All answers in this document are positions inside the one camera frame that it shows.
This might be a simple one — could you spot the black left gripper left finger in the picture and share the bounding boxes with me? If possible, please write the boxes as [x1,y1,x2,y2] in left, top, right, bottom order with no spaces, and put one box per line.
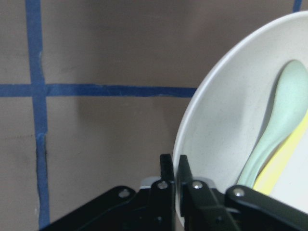
[160,154,175,183]

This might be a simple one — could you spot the light green plastic spoon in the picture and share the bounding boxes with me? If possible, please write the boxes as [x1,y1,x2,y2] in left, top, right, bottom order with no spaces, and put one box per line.
[238,60,308,188]

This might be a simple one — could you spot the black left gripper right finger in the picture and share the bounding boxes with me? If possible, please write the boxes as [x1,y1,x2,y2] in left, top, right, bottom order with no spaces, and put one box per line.
[178,155,193,184]

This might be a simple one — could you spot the white round plate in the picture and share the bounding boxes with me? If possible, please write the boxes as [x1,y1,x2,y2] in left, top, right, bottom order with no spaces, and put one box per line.
[173,11,308,231]

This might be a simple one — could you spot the yellow plastic fork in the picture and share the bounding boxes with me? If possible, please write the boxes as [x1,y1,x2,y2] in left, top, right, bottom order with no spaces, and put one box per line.
[253,115,308,195]

